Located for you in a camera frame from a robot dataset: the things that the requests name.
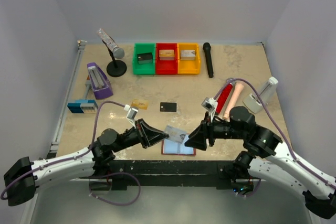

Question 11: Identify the black card from holder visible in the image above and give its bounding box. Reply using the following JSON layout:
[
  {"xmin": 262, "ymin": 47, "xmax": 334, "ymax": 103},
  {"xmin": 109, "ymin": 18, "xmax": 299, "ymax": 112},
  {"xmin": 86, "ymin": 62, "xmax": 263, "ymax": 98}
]
[{"xmin": 160, "ymin": 102, "xmax": 177, "ymax": 112}]

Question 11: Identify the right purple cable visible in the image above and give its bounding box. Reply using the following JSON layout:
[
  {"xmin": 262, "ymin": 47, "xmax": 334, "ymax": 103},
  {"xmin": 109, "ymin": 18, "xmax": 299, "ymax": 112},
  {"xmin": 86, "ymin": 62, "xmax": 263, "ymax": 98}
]
[{"xmin": 214, "ymin": 78, "xmax": 336, "ymax": 189}]

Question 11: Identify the white metronome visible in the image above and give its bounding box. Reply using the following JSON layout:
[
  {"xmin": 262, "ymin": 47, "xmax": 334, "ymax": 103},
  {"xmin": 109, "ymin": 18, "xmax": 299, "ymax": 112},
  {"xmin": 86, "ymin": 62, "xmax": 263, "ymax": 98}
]
[{"xmin": 243, "ymin": 77, "xmax": 278, "ymax": 114}]

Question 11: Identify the red leather card holder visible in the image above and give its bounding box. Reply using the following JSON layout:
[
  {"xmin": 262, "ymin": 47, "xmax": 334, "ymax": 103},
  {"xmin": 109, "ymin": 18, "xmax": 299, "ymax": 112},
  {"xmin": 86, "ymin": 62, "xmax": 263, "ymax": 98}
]
[{"xmin": 161, "ymin": 135, "xmax": 196, "ymax": 156}]

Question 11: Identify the yellow plastic bin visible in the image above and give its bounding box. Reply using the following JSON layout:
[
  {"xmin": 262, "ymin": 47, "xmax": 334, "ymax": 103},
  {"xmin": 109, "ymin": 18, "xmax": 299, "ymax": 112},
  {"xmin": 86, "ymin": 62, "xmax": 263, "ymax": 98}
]
[{"xmin": 177, "ymin": 43, "xmax": 201, "ymax": 75}]

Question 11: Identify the red plastic bin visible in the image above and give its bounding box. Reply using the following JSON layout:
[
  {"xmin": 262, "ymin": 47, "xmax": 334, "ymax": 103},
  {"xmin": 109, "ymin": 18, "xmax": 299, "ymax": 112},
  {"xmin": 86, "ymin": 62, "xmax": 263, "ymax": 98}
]
[{"xmin": 155, "ymin": 43, "xmax": 178, "ymax": 75}]

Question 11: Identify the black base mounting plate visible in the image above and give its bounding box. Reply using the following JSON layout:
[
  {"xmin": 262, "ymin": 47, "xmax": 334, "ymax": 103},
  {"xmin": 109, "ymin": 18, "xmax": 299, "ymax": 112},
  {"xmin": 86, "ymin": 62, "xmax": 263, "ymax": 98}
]
[{"xmin": 85, "ymin": 160, "xmax": 250, "ymax": 189}]

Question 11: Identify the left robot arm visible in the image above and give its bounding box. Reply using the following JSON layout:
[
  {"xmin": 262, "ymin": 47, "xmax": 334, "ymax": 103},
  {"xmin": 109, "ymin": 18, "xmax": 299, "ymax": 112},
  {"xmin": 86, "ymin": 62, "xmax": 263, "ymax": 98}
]
[{"xmin": 1, "ymin": 119, "xmax": 169, "ymax": 206}]

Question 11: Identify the silver card in yellow bin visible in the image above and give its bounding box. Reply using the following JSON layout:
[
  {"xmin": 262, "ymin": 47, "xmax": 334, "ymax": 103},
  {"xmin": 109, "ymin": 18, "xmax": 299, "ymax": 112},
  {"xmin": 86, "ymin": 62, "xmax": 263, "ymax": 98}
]
[{"xmin": 180, "ymin": 49, "xmax": 196, "ymax": 61}]

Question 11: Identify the black card in green bin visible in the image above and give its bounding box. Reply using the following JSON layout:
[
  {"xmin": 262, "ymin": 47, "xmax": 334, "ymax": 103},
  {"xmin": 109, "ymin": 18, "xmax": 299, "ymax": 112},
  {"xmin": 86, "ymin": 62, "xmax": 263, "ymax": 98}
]
[{"xmin": 137, "ymin": 52, "xmax": 153, "ymax": 65}]

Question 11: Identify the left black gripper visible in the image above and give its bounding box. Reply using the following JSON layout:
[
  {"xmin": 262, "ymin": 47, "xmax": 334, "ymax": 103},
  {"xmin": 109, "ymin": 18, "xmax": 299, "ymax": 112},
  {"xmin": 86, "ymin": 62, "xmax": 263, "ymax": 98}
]
[{"xmin": 113, "ymin": 118, "xmax": 169, "ymax": 153}]

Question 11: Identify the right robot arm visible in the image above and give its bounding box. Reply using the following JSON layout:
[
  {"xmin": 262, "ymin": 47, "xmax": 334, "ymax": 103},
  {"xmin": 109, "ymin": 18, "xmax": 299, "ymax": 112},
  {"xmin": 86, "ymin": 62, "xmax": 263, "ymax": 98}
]
[{"xmin": 185, "ymin": 106, "xmax": 335, "ymax": 219}]

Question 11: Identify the silver card from holder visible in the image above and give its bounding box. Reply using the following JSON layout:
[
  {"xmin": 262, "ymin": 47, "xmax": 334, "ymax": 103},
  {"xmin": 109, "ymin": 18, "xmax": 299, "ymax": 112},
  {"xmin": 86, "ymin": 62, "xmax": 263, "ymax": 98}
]
[{"xmin": 164, "ymin": 125, "xmax": 187, "ymax": 144}]

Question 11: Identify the black microphone stand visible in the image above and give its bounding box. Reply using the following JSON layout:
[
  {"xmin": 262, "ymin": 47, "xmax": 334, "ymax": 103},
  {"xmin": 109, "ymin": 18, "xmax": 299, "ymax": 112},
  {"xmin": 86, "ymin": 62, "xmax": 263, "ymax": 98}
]
[{"xmin": 102, "ymin": 41, "xmax": 127, "ymax": 77}]

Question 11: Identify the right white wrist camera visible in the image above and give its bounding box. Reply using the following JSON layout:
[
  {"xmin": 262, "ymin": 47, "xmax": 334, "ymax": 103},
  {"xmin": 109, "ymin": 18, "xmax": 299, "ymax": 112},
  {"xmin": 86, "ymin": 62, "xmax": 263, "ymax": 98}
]
[{"xmin": 202, "ymin": 97, "xmax": 218, "ymax": 122}]

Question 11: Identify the tan card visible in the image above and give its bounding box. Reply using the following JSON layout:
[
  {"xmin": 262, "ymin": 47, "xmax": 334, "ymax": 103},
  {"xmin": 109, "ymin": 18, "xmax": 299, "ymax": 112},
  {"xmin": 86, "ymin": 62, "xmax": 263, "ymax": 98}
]
[
  {"xmin": 131, "ymin": 99, "xmax": 149, "ymax": 110},
  {"xmin": 159, "ymin": 49, "xmax": 175, "ymax": 61}
]

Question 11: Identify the aluminium frame rail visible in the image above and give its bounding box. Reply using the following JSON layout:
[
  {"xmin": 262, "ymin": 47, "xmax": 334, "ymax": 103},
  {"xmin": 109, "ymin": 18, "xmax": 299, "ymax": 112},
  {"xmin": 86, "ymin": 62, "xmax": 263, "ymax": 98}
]
[{"xmin": 20, "ymin": 40, "xmax": 87, "ymax": 223}]

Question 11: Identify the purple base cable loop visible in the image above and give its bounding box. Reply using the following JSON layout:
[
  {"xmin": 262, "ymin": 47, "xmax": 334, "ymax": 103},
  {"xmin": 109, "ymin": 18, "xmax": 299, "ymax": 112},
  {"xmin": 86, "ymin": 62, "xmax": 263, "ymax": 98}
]
[{"xmin": 88, "ymin": 173, "xmax": 142, "ymax": 206}]

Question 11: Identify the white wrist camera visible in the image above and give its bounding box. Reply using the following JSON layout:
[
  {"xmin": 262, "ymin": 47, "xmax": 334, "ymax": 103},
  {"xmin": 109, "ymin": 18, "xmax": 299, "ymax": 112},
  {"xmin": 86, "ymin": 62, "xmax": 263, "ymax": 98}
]
[
  {"xmin": 124, "ymin": 104, "xmax": 139, "ymax": 127},
  {"xmin": 202, "ymin": 97, "xmax": 218, "ymax": 122}
]

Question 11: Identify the blue grey block toy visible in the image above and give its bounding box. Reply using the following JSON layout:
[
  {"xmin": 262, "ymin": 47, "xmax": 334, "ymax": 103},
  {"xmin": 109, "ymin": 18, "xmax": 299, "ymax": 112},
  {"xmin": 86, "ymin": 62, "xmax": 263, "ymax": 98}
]
[{"xmin": 67, "ymin": 76, "xmax": 98, "ymax": 114}]

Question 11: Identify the black microphone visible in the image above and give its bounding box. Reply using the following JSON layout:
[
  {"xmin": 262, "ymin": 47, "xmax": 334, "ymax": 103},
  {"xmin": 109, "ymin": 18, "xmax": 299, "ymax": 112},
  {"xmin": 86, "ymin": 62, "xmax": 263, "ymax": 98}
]
[{"xmin": 203, "ymin": 42, "xmax": 214, "ymax": 78}]

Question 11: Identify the tan card in red bin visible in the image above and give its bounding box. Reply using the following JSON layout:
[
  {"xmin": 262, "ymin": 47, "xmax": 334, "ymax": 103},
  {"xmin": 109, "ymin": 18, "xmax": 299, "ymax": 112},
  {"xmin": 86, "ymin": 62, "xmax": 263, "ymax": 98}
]
[{"xmin": 159, "ymin": 49, "xmax": 175, "ymax": 61}]

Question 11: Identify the red microphone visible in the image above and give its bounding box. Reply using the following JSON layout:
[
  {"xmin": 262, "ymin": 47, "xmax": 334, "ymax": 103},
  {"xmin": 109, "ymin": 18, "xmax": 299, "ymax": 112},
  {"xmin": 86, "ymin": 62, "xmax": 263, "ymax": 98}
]
[{"xmin": 215, "ymin": 78, "xmax": 235, "ymax": 115}]

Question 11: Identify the green plastic bin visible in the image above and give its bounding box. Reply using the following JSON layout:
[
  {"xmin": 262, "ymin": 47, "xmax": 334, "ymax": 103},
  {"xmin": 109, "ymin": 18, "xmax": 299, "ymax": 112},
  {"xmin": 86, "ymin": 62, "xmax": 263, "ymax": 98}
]
[{"xmin": 132, "ymin": 43, "xmax": 156, "ymax": 75}]

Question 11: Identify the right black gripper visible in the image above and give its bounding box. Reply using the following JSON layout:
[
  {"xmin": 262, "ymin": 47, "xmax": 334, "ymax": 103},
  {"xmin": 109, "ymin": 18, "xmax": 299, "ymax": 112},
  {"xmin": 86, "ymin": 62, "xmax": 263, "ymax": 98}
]
[{"xmin": 184, "ymin": 111, "xmax": 245, "ymax": 150}]

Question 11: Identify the glitter silver microphone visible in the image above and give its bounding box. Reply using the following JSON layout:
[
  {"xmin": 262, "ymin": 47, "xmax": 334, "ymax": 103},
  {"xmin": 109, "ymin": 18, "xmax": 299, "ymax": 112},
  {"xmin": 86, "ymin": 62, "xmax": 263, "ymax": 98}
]
[{"xmin": 97, "ymin": 28, "xmax": 124, "ymax": 59}]

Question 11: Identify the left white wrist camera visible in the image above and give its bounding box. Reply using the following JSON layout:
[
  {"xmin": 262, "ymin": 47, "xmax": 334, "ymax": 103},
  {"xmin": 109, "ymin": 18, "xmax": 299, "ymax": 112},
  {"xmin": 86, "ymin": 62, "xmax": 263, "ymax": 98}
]
[{"xmin": 124, "ymin": 104, "xmax": 139, "ymax": 127}]

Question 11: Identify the pink microphone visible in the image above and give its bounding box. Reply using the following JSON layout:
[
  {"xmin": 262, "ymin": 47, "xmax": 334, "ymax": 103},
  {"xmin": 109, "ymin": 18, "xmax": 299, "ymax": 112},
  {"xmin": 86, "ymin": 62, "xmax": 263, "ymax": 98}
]
[{"xmin": 223, "ymin": 81, "xmax": 244, "ymax": 121}]

